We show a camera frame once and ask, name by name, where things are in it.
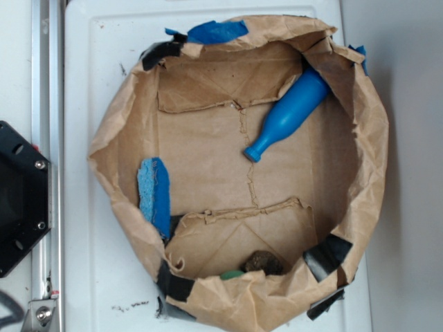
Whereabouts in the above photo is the brown paper bag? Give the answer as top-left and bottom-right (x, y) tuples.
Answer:
(89, 15), (389, 331)

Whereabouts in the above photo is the black tape top left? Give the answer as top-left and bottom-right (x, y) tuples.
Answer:
(140, 33), (188, 71)

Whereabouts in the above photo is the brown rock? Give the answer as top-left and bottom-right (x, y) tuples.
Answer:
(241, 250), (284, 275)

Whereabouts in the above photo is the blue tape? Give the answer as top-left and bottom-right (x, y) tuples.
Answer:
(347, 44), (370, 77)
(165, 20), (248, 45)

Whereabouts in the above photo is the black tape bottom right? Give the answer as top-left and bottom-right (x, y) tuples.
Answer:
(307, 288), (345, 321)

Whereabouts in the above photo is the blue sponge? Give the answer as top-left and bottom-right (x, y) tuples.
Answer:
(137, 157), (171, 239)

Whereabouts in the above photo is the green object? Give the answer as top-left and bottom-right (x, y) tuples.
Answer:
(220, 270), (244, 280)

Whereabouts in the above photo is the aluminium rail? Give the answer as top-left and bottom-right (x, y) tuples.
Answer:
(31, 1), (67, 331)

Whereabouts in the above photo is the blue tape right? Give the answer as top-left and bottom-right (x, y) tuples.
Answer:
(347, 44), (370, 77)

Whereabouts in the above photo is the black tape bottom left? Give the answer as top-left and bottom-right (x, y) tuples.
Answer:
(156, 260), (197, 322)

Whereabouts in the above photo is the black tape inner right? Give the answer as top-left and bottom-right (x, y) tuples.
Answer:
(302, 234), (353, 282)

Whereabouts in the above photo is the black tape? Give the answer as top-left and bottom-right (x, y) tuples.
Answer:
(140, 33), (188, 71)
(307, 288), (345, 321)
(302, 234), (353, 282)
(156, 260), (197, 322)

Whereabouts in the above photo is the blue tape top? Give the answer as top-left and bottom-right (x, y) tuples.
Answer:
(165, 20), (248, 45)

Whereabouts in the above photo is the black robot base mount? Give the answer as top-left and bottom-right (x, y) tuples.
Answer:
(1, 120), (50, 278)

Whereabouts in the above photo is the metal corner bracket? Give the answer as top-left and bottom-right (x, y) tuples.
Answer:
(21, 299), (59, 332)

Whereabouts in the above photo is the blue plastic bottle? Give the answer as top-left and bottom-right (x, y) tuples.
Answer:
(244, 67), (331, 163)

